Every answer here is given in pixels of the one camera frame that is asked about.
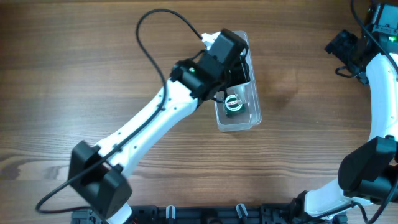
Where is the green Zam-Buk ointment box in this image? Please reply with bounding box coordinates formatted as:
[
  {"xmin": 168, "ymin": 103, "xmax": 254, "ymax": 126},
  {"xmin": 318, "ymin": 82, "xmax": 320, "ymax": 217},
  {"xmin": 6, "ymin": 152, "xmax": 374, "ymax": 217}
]
[{"xmin": 223, "ymin": 94, "xmax": 246, "ymax": 118}]

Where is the white spray bottle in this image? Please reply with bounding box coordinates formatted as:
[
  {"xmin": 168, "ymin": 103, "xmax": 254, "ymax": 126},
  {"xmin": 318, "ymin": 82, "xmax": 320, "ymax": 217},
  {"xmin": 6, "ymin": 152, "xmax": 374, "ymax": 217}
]
[{"xmin": 227, "ymin": 85, "xmax": 247, "ymax": 105}]

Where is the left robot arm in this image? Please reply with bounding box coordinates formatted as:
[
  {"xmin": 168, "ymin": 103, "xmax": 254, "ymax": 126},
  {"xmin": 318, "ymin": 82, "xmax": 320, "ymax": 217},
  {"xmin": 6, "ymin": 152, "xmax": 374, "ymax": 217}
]
[{"xmin": 68, "ymin": 29, "xmax": 249, "ymax": 223}]

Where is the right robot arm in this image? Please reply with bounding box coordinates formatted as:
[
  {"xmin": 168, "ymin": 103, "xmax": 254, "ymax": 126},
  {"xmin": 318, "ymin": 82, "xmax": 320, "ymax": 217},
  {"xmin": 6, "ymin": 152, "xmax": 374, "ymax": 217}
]
[{"xmin": 287, "ymin": 2, "xmax": 397, "ymax": 223}]

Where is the clear plastic container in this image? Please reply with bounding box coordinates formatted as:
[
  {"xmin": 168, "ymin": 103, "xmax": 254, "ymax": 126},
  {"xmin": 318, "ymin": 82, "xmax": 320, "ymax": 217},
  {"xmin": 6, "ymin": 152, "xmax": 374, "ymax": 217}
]
[{"xmin": 214, "ymin": 30, "xmax": 262, "ymax": 133}]

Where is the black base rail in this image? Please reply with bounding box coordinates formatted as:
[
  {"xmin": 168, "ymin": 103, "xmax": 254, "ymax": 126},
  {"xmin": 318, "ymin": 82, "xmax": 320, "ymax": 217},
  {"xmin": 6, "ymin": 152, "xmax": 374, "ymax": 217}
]
[{"xmin": 70, "ymin": 203, "xmax": 348, "ymax": 224}]

